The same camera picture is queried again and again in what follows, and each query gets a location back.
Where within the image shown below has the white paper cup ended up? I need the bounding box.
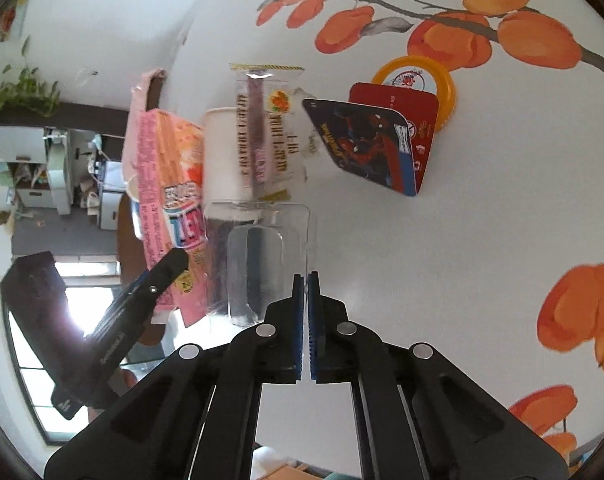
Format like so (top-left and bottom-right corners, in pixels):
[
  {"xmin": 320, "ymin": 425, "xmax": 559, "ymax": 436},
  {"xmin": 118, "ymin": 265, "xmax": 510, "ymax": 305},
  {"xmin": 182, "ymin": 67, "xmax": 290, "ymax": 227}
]
[{"xmin": 202, "ymin": 106, "xmax": 263, "ymax": 221}]

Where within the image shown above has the red flat packet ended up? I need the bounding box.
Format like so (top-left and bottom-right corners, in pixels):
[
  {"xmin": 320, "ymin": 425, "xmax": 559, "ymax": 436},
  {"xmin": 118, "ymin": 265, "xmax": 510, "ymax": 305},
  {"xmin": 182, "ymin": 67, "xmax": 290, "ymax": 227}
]
[{"xmin": 348, "ymin": 82, "xmax": 440, "ymax": 193}]

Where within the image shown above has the white fruit print tablecloth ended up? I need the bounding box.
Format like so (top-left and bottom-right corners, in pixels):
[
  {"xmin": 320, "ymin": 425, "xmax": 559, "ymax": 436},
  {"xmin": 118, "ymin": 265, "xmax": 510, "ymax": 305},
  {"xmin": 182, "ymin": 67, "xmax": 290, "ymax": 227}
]
[{"xmin": 117, "ymin": 0, "xmax": 604, "ymax": 480}]

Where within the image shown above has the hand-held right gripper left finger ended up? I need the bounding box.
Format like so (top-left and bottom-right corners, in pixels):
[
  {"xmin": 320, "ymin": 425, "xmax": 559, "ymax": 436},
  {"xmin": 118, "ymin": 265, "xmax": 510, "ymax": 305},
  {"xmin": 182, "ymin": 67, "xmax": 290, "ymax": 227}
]
[{"xmin": 43, "ymin": 274, "xmax": 305, "ymax": 480}]

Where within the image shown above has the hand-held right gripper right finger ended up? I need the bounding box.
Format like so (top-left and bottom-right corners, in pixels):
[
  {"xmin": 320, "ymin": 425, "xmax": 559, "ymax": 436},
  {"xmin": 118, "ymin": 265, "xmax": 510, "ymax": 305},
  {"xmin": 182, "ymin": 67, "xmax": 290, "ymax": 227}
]
[{"xmin": 308, "ymin": 271, "xmax": 569, "ymax": 480}]

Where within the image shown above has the white cabinet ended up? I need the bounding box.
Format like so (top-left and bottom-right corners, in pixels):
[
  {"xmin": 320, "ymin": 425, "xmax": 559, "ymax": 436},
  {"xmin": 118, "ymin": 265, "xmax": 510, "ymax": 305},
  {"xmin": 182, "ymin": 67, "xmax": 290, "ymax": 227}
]
[{"xmin": 0, "ymin": 125, "xmax": 75, "ymax": 216}]

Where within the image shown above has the clear snack wrapper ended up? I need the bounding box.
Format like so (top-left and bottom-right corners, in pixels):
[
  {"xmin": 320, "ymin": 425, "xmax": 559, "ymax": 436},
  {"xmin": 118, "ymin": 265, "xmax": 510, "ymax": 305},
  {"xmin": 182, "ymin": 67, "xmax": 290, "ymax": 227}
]
[{"xmin": 229, "ymin": 62, "xmax": 323, "ymax": 206}]

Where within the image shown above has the window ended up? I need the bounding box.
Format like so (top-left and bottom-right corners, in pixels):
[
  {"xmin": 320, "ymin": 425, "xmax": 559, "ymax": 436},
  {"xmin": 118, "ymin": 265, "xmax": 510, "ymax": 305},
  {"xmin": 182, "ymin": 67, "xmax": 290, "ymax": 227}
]
[{"xmin": 2, "ymin": 255, "xmax": 123, "ymax": 446}]

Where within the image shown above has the yellow round container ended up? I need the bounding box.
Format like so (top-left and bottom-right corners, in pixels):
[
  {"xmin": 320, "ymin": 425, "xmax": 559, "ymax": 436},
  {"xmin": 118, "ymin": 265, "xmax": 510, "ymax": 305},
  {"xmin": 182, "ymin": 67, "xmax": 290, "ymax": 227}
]
[{"xmin": 371, "ymin": 56, "xmax": 457, "ymax": 133}]

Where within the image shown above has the green potted plant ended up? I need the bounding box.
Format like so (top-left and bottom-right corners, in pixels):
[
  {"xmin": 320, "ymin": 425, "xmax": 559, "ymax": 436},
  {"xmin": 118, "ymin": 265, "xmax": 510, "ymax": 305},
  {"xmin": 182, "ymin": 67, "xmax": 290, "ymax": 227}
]
[{"xmin": 0, "ymin": 35, "xmax": 63, "ymax": 121}]

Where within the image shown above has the dark superhero print packet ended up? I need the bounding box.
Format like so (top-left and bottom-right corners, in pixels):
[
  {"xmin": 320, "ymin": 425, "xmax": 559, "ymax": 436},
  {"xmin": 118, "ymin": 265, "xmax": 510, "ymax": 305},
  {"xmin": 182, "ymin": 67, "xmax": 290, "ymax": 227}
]
[{"xmin": 302, "ymin": 97, "xmax": 418, "ymax": 196}]

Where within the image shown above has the clear plastic blister package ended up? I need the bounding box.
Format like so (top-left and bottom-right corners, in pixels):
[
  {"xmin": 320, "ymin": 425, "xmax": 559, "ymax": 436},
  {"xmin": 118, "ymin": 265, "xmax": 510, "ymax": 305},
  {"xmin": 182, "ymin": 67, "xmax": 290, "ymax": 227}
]
[{"xmin": 204, "ymin": 201, "xmax": 315, "ymax": 326}]

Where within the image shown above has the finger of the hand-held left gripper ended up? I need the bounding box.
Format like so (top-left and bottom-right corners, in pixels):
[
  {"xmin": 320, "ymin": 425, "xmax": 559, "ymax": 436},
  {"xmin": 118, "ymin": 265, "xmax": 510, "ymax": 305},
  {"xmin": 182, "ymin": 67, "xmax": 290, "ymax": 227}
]
[{"xmin": 114, "ymin": 248, "xmax": 190, "ymax": 313}]

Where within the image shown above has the pink snack box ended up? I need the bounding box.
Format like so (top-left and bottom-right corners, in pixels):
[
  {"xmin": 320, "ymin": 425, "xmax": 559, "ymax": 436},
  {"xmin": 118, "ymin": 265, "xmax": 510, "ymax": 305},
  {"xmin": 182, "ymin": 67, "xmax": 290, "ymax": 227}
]
[{"xmin": 121, "ymin": 69, "xmax": 218, "ymax": 328}]

